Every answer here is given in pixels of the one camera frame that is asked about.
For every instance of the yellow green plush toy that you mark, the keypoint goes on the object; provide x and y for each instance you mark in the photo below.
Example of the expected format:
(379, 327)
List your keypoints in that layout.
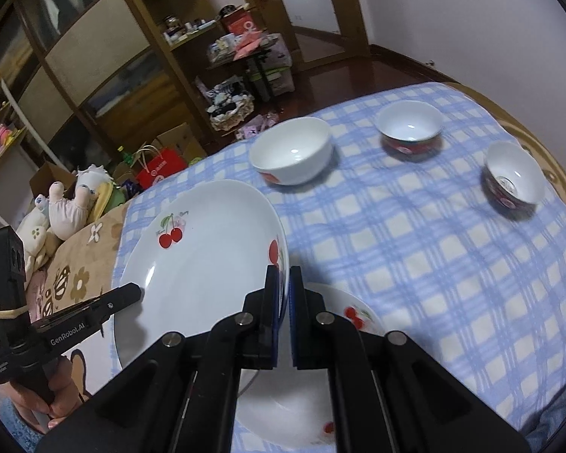
(108, 198)

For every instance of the person's blue jeans leg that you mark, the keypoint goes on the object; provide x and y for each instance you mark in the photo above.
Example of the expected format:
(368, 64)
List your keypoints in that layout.
(556, 410)

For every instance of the cream plush toy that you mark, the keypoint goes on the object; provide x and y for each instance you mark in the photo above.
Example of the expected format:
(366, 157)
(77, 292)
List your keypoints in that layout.
(35, 231)

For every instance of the person's left hand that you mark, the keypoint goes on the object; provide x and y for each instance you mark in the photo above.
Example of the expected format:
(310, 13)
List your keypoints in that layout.
(66, 387)

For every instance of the open cardboard box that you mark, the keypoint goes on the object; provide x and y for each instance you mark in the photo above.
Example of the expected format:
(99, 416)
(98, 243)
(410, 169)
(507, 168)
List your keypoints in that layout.
(181, 139)

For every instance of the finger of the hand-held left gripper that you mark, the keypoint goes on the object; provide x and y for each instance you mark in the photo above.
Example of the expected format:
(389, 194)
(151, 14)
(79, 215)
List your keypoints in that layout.
(122, 295)

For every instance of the small white cherry plate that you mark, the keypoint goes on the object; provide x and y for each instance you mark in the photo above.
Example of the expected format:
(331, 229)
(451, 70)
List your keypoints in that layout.
(283, 401)

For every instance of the red paper bag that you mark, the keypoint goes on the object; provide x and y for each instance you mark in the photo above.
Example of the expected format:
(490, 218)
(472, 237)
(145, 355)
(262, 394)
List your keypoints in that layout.
(162, 167)

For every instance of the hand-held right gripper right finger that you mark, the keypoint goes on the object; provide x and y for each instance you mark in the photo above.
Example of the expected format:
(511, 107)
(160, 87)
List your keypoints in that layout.
(293, 339)

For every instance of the wooden toy shelf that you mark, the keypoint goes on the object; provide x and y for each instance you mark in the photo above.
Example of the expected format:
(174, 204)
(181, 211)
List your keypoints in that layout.
(9, 141)

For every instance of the plain cardboard box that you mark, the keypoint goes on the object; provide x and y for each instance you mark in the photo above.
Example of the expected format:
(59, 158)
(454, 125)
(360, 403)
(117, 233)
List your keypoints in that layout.
(47, 177)

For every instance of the row of small cosmetic bottles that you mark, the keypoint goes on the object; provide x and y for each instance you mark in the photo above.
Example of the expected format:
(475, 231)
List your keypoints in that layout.
(174, 28)

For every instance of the wooden door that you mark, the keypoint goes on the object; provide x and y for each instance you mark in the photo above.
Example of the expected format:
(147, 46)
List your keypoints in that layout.
(351, 9)

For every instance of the red bowl with inner print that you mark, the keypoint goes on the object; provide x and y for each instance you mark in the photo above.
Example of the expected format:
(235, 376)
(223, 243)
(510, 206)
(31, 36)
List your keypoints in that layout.
(514, 165)

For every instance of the pink papers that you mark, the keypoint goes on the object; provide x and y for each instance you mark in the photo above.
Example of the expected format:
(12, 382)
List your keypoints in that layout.
(247, 47)

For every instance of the green bottle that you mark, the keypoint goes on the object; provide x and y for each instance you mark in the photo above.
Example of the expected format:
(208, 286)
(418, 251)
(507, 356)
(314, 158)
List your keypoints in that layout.
(125, 158)

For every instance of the large white cherry plate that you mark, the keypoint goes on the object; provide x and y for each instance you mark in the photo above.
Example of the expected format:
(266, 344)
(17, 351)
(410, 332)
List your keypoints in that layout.
(198, 264)

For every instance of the large white bowl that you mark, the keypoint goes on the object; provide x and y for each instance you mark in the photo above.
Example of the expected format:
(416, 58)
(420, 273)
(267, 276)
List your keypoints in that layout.
(292, 170)

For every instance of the red patterned bowl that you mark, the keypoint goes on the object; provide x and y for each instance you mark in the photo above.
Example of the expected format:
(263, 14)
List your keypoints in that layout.
(408, 122)

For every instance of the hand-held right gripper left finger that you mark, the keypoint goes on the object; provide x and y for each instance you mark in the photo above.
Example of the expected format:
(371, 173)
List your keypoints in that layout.
(277, 339)

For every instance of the wooden wardrobe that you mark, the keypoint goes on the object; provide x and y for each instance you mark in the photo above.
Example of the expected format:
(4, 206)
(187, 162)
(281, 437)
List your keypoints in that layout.
(94, 56)

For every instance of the small dark side table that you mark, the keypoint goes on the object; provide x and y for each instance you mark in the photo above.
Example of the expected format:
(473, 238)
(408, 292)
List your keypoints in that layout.
(264, 80)

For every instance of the blue checked blanket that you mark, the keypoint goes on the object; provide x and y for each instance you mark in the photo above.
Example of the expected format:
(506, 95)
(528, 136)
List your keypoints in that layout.
(405, 269)

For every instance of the wicker basket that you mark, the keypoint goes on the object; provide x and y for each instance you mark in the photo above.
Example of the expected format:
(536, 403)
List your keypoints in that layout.
(231, 120)

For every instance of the clear plastic storage box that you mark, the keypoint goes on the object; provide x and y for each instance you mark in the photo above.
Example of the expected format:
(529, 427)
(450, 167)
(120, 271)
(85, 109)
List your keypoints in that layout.
(283, 80)

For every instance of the white plush toy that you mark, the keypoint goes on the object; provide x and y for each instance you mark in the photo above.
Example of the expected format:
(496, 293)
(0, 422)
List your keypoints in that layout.
(92, 181)

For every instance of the pink patterned packet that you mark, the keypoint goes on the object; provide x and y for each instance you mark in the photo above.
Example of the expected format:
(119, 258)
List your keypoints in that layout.
(257, 125)

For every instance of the red box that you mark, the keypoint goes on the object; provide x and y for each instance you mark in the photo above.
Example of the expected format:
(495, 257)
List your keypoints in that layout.
(240, 26)

